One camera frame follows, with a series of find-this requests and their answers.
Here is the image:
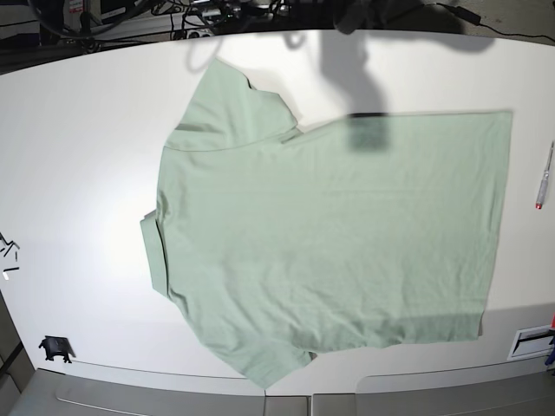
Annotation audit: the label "light green T-shirt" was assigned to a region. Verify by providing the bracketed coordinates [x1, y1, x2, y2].
[140, 60, 513, 388]

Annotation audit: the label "black plastic clip part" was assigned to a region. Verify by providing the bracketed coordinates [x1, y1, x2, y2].
[38, 336, 75, 364]

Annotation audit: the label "small black hex keys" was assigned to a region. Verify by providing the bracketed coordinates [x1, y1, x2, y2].
[0, 234, 21, 281]

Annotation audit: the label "white power strip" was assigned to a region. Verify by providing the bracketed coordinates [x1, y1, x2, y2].
[185, 29, 214, 39]

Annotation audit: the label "black power adapter with cable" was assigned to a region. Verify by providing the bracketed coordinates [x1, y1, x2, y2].
[434, 3, 554, 42]

